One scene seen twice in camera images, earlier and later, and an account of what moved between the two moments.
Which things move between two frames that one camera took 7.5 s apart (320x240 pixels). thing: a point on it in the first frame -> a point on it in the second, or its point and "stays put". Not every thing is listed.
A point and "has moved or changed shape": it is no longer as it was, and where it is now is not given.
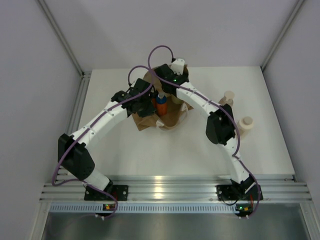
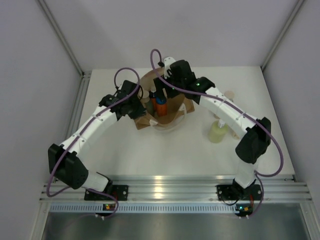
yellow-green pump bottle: x=176 y=100 has moved or changed shape
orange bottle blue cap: x=161 y=105 stays put
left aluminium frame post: x=85 y=75 stays put
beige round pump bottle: x=228 y=98 stays put
